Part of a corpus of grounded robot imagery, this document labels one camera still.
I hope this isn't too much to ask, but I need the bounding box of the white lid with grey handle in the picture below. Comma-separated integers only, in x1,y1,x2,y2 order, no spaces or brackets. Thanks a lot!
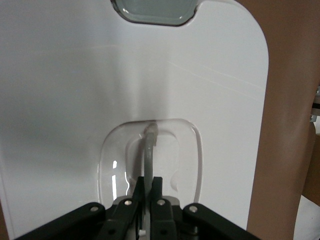
0,0,270,240

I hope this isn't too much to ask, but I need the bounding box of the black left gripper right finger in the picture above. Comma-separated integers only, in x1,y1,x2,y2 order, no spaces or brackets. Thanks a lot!
150,176,261,240

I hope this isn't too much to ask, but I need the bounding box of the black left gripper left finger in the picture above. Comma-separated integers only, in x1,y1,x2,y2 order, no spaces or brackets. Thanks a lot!
14,176,151,240

